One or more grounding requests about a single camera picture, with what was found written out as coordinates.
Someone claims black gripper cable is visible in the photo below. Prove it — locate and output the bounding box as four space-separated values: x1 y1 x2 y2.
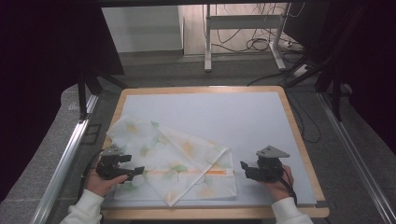
279 165 299 207
77 148 105 202

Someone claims person's right hand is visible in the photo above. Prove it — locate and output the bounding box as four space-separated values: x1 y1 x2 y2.
262 164 295 203

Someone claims black metal stand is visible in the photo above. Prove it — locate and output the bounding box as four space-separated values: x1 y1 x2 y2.
77 68 129 121
284 54 344 123

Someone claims black curtain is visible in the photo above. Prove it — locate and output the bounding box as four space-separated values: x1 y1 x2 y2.
0 0 126 203
306 0 396 154

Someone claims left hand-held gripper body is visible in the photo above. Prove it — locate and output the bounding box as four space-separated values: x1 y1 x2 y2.
95 143 129 181

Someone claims dark rectangular floor frame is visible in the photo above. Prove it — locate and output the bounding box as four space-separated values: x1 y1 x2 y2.
80 123 103 146

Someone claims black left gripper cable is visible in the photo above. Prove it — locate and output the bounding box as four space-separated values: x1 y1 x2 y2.
77 148 105 202

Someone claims person's left hand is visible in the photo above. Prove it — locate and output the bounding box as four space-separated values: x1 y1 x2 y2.
85 167 129 198

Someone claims tangle of black floor cables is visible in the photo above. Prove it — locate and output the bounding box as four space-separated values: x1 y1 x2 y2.
214 2 306 54

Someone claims white metal desk frame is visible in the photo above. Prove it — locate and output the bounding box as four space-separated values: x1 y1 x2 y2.
203 3 288 74

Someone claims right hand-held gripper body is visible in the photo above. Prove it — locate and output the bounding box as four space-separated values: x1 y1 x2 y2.
253 145 290 183

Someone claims aluminium rail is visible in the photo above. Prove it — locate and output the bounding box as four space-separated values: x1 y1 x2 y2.
317 92 396 224
30 93 100 224

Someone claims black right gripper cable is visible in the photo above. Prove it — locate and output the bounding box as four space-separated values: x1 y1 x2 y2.
279 165 299 207

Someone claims black floor cable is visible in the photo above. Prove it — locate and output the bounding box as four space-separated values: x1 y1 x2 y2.
287 89 322 145

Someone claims white floral cloth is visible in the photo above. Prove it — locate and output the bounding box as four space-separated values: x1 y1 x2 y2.
106 115 238 208

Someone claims white cabinet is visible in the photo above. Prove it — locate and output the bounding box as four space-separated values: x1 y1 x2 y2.
101 5 185 54

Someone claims white power strip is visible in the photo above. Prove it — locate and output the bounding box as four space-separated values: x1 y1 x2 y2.
292 63 311 78

